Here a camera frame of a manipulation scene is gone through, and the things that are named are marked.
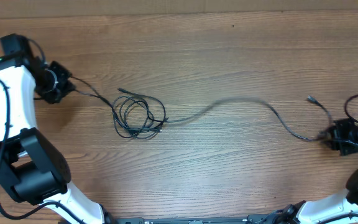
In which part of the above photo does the black cable silver plug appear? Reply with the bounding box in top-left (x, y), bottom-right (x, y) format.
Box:
top-left (74, 78), bottom-right (168, 139)

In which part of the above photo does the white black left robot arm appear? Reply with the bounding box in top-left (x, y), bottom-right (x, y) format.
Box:
top-left (0, 34), bottom-right (114, 223)

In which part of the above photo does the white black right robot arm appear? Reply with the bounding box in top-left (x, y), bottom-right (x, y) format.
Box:
top-left (272, 118), bottom-right (358, 224)

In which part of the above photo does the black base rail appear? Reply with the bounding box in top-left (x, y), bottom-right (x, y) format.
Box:
top-left (111, 211), bottom-right (280, 224)

